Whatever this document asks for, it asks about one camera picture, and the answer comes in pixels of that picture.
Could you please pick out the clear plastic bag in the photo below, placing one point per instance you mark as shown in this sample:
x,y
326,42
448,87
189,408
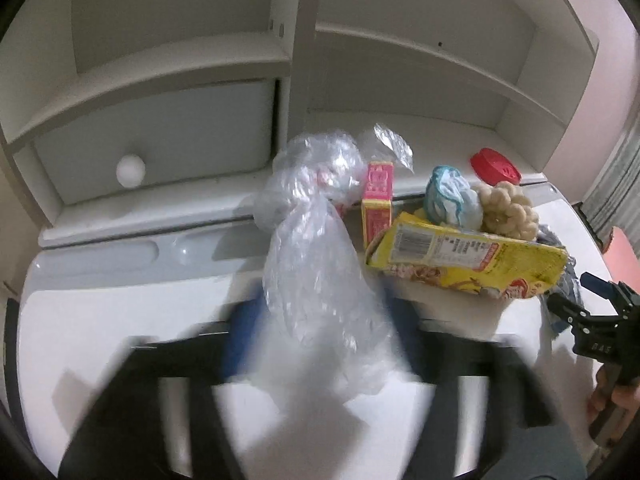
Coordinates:
x,y
310,260

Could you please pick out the red plastic cup lid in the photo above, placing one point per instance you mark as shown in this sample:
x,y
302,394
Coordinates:
x,y
495,165

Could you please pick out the grey drawer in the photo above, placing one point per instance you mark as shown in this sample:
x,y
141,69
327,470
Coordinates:
x,y
175,130

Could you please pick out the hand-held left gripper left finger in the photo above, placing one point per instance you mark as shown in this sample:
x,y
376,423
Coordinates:
x,y
242,340

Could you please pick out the small pink box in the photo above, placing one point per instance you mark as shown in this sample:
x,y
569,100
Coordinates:
x,y
377,185

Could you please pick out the grey curtain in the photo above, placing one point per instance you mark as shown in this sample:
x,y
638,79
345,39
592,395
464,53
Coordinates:
x,y
617,180

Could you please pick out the pink object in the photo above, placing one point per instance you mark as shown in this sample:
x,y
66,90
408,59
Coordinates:
x,y
625,245

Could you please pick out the yellow cardboard box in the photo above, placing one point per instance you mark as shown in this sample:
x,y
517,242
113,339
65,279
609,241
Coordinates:
x,y
475,270

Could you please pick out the grey knitted cloth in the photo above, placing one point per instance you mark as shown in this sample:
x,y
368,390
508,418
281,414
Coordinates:
x,y
567,275

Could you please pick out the person's right hand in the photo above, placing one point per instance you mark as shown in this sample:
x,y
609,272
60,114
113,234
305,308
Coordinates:
x,y
622,400

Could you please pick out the white round drawer knob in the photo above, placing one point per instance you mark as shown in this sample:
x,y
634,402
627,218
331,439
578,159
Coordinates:
x,y
131,170

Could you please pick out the beige knobbly toy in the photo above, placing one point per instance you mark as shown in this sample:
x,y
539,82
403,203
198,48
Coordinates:
x,y
510,210

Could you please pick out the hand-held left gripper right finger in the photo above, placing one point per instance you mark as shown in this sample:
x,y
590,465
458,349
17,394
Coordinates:
x,y
412,340

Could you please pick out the white desk shelf unit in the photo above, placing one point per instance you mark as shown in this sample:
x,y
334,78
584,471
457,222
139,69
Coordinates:
x,y
200,60

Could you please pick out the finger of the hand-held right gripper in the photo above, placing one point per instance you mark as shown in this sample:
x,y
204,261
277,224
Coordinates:
x,y
565,307
595,282

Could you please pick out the crumpled blue and white mask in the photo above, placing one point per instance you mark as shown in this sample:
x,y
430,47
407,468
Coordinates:
x,y
450,195

